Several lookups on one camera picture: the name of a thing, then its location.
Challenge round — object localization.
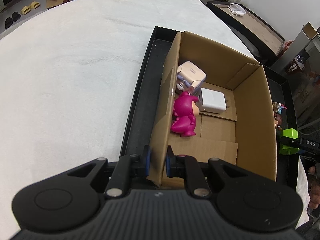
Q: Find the pale cube charger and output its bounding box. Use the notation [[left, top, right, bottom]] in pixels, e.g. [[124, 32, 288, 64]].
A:
[[177, 61, 207, 85]]

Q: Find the person's right hand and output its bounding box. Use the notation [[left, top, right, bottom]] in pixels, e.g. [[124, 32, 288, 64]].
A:
[[308, 162, 320, 205]]

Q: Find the green plastic block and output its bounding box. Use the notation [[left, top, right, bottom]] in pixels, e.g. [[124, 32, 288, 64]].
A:
[[279, 128, 299, 155]]

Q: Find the grey desk with black top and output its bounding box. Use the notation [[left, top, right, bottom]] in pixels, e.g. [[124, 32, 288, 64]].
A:
[[270, 22, 320, 135]]

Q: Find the white charger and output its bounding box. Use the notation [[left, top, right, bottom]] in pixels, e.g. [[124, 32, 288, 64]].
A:
[[197, 87, 228, 114]]

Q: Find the black tray with brown bottom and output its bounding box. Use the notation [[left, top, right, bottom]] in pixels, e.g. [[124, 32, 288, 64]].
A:
[[206, 1, 285, 67]]

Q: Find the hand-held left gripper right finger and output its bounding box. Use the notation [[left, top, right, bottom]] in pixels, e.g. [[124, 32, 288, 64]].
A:
[[166, 146, 250, 197]]

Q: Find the white face mask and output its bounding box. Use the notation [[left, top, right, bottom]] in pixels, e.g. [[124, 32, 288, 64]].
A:
[[228, 3, 247, 17]]

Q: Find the brown cardboard box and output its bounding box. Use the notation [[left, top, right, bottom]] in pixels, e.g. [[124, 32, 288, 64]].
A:
[[146, 31, 278, 188]]

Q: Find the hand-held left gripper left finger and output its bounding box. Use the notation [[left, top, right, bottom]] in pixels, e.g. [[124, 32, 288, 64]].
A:
[[66, 146, 152, 197]]

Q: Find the magenta dinosaur figurine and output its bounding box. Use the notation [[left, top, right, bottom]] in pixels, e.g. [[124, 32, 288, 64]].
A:
[[170, 91, 200, 138]]

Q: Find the small colourful figurine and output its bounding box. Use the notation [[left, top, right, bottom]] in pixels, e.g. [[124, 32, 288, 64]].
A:
[[272, 102, 287, 114]]

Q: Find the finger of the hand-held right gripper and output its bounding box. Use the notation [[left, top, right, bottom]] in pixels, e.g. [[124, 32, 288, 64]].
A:
[[280, 135, 300, 153]]

